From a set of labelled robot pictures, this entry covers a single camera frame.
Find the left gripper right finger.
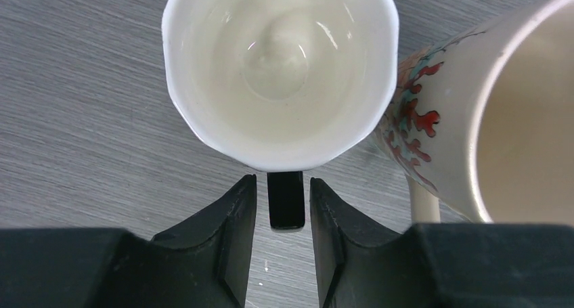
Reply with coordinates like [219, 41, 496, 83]
[310, 178, 573, 307]

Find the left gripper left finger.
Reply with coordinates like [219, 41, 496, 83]
[1, 175, 257, 307]

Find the sea pattern beige mug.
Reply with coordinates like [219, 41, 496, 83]
[374, 0, 573, 225]

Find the black mug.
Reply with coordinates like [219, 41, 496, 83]
[161, 0, 399, 231]

